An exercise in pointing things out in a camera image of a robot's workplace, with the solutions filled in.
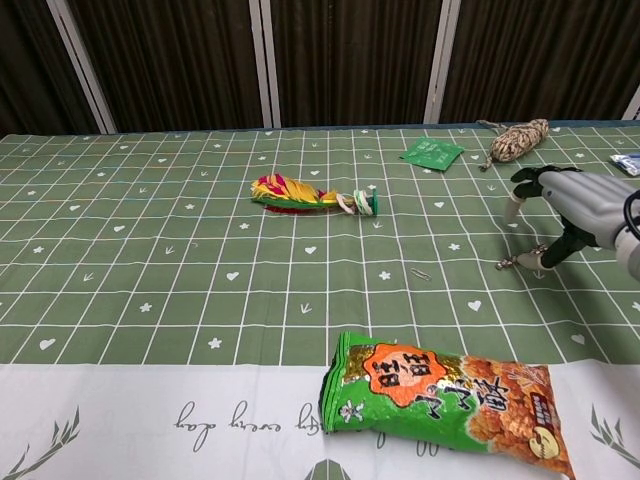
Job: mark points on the blue white toothpaste tube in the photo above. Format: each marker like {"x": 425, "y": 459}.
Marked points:
{"x": 627, "y": 163}

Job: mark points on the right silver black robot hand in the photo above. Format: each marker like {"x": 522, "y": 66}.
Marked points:
{"x": 585, "y": 205}

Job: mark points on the green grid tablecloth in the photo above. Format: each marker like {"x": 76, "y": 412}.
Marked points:
{"x": 150, "y": 250}

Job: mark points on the grey screen frame post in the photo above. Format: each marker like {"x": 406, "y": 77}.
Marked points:
{"x": 87, "y": 75}
{"x": 270, "y": 65}
{"x": 635, "y": 107}
{"x": 440, "y": 60}

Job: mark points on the green orange snack bag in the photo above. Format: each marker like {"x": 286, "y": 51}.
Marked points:
{"x": 450, "y": 405}

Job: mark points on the colourful feather shuttlecock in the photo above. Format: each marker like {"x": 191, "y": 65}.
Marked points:
{"x": 290, "y": 195}

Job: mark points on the small metal paper clip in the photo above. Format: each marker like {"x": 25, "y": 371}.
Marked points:
{"x": 420, "y": 274}

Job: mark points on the green foil sachet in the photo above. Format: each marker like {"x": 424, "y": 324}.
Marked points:
{"x": 431, "y": 154}

